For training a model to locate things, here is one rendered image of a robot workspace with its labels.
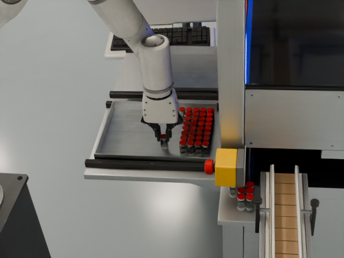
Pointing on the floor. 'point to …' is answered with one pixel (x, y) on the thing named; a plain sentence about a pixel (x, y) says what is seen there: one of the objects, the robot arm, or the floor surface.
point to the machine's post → (231, 95)
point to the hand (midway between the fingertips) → (163, 133)
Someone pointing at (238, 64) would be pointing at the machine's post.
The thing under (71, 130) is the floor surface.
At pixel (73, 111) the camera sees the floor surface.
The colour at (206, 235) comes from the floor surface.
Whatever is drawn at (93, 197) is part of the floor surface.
